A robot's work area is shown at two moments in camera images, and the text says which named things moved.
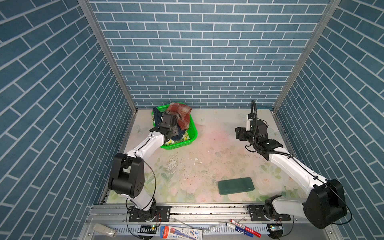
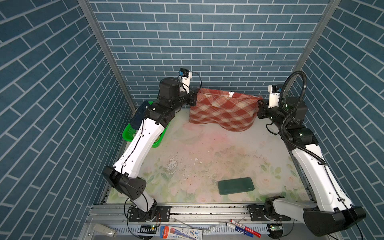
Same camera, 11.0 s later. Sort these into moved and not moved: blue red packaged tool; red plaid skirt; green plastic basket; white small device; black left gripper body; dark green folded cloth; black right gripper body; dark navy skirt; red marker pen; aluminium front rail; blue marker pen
Moved: dark navy skirt; black left gripper body; black right gripper body; red plaid skirt; green plastic basket
Not moved: dark green folded cloth; blue marker pen; red marker pen; white small device; aluminium front rail; blue red packaged tool
